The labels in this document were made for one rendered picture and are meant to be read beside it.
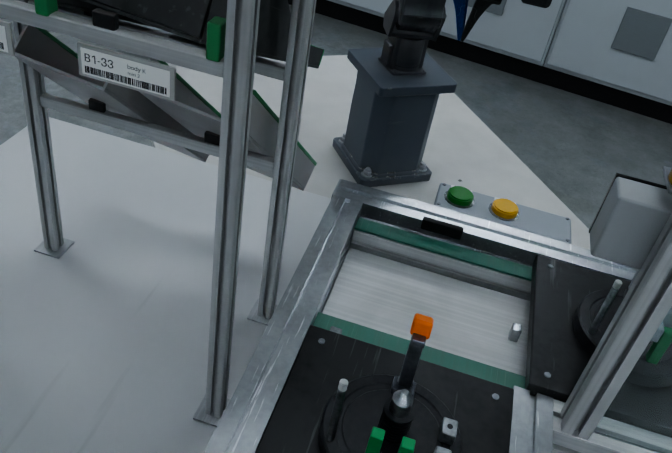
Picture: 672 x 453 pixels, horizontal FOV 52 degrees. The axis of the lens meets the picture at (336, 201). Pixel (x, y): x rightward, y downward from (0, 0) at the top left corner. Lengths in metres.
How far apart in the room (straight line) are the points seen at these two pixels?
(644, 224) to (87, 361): 0.65
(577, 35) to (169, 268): 3.12
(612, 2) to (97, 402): 3.32
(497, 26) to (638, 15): 0.70
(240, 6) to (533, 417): 0.54
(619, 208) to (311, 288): 0.39
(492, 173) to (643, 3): 2.53
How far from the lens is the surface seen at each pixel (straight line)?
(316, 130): 1.36
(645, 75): 3.91
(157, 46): 0.58
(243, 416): 0.74
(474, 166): 1.36
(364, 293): 0.93
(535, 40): 3.90
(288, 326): 0.82
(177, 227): 1.09
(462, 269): 0.99
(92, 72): 0.62
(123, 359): 0.91
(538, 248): 1.03
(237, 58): 0.55
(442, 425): 0.71
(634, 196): 0.66
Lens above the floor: 1.55
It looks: 36 degrees down
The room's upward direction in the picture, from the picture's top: 10 degrees clockwise
